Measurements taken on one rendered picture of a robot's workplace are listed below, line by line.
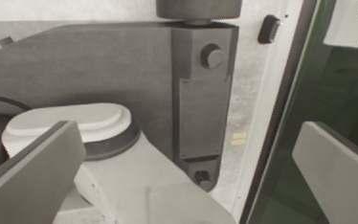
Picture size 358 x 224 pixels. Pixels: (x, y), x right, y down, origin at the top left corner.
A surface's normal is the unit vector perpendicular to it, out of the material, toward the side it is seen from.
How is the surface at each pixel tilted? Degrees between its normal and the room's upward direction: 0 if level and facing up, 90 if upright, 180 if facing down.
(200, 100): 0
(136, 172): 90
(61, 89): 0
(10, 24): 0
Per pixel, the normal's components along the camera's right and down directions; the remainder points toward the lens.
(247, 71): 0.18, 0.48
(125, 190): 0.00, -0.87
